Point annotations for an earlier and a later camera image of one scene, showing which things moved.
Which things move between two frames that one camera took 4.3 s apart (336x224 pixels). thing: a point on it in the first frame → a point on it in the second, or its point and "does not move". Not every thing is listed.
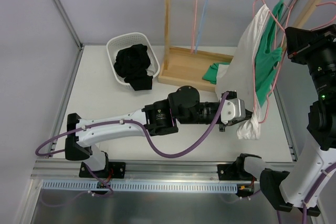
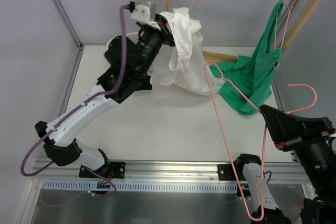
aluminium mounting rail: x=146 y=171 does not move
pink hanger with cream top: x=285 y=32 → x=291 y=112
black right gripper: x=300 y=48 → x=303 y=137
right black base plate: x=236 y=171 does not move
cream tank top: x=237 y=78 → x=185 y=64
